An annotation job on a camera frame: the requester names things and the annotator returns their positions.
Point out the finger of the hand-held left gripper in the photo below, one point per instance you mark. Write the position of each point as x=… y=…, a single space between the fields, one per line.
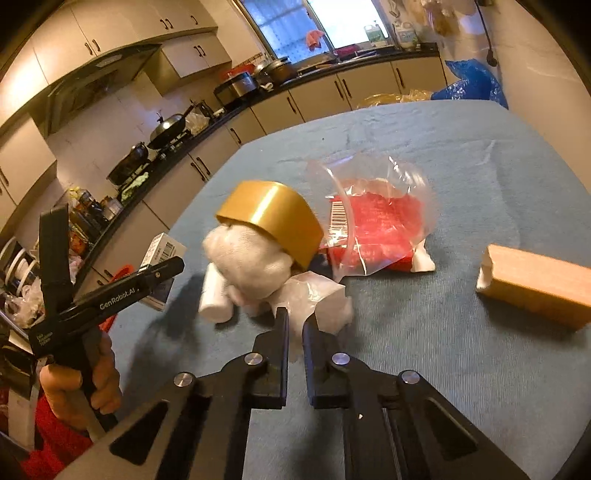
x=54 y=258
x=164 y=272

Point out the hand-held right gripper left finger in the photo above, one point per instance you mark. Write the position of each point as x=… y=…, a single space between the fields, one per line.
x=277 y=369

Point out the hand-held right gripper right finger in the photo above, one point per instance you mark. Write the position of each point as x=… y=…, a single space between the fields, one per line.
x=317 y=369

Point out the white plastic wrapper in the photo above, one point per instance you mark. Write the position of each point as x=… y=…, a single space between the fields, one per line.
x=323 y=295

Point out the person's left forearm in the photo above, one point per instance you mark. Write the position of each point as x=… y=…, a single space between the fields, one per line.
x=51 y=443

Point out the person's left hand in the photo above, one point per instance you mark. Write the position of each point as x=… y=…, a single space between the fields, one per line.
x=64 y=387

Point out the small white printed box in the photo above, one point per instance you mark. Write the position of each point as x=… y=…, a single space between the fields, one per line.
x=159 y=251

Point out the metal dish rack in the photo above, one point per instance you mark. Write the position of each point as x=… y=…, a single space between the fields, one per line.
x=18 y=277

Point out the small white cylinder bottle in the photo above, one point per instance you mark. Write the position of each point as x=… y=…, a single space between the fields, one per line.
x=213 y=297

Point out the group of condiment bottles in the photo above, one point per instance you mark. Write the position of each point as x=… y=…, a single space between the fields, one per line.
x=92 y=212

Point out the white cloth bundle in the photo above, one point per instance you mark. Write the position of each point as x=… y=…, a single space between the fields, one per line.
x=249 y=267

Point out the black cooking pot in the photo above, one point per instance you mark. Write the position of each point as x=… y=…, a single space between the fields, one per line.
x=127 y=164

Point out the brown tape roll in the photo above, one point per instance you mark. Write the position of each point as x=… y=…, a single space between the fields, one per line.
x=272 y=217

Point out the black wok with lid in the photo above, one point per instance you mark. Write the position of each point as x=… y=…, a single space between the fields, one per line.
x=168 y=127

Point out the red packet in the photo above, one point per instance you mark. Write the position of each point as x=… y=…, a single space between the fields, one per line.
x=383 y=230

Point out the black range hood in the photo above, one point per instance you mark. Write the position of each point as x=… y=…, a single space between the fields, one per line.
x=92 y=83

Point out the silver rice cooker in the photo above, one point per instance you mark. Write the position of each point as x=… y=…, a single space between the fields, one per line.
x=236 y=86

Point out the black kitchen countertop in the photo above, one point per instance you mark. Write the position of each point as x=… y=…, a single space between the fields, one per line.
x=258 y=94

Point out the clear plastic bag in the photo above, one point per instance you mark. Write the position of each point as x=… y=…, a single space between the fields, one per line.
x=406 y=184

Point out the beige upper kitchen cabinets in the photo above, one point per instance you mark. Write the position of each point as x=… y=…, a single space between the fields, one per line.
x=69 y=32

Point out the beige kitchen cabinets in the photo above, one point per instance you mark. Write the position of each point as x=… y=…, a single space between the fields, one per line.
x=318 y=94
x=69 y=32

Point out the dark lidded pot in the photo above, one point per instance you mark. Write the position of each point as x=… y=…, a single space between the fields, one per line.
x=277 y=69

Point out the brown cardboard box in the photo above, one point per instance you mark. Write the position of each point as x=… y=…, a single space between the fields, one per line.
x=535 y=286

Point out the beige lower kitchen cabinets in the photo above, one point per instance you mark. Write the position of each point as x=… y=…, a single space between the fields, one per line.
x=318 y=94

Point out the blue table cloth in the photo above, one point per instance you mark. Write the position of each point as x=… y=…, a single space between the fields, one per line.
x=461 y=175

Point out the pink cloth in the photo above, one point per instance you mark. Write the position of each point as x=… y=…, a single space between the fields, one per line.
x=315 y=39

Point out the yellow plastic bag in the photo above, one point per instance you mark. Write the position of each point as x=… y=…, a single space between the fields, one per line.
x=383 y=98

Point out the kitchen window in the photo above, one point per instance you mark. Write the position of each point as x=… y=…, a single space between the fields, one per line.
x=318 y=18

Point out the green label detergent bottle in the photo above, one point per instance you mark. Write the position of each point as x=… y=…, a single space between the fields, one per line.
x=375 y=35

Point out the blue plastic bag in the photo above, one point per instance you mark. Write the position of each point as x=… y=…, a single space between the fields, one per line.
x=475 y=83

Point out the white detergent bottle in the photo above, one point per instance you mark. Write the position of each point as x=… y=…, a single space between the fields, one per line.
x=406 y=34

